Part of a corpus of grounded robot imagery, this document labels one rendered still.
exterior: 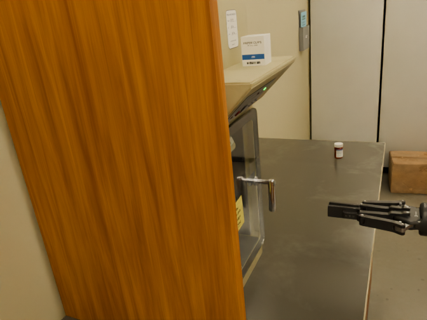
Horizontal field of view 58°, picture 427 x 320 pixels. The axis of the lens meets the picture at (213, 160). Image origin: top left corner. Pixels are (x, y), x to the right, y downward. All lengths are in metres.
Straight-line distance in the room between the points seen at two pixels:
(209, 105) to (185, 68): 0.07
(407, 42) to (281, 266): 2.87
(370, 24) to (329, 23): 0.34
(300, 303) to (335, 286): 0.11
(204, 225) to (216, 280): 0.12
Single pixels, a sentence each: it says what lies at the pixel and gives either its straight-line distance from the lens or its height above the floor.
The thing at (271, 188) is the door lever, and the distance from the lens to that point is 1.01.
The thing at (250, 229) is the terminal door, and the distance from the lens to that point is 1.02.
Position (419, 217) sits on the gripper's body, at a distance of 0.98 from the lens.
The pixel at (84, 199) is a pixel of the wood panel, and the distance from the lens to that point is 0.84.
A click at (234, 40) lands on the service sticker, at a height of 1.56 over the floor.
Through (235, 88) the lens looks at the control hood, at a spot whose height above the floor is 1.50.
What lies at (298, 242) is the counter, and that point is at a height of 0.94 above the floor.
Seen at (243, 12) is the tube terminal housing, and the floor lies 1.62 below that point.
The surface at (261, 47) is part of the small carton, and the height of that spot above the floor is 1.55.
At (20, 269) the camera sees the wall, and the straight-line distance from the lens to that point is 1.03.
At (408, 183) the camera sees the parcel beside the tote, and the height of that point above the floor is 0.10.
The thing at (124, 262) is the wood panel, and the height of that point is 1.15.
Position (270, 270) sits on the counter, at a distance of 1.13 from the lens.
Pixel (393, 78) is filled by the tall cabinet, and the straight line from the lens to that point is 3.78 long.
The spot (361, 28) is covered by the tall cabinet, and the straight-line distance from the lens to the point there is 3.74.
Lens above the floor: 1.63
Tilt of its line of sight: 21 degrees down
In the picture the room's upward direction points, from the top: 6 degrees counter-clockwise
